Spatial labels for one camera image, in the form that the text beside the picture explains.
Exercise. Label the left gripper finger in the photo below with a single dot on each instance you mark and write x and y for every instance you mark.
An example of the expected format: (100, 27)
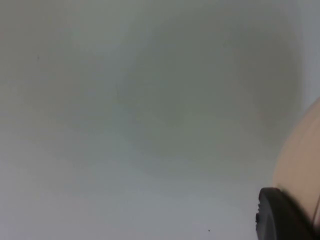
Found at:
(280, 217)

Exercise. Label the pale wooden bowl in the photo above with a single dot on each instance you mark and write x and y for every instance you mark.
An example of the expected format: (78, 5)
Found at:
(300, 160)

